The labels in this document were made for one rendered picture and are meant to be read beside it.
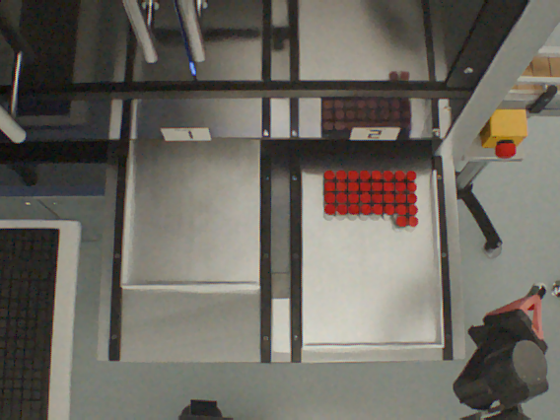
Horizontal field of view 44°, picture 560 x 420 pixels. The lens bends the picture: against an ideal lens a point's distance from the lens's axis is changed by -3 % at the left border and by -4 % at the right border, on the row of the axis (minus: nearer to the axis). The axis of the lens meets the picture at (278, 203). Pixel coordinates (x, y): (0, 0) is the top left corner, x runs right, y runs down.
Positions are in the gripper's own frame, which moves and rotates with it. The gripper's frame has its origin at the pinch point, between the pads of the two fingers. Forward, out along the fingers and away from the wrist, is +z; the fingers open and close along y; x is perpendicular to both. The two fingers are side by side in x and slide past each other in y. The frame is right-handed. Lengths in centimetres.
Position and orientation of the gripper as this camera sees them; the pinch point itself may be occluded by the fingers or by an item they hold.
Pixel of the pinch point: (529, 302)
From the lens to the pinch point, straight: 108.1
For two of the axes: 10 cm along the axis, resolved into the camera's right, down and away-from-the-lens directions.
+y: 5.4, -2.8, -7.9
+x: -5.9, -8.0, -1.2
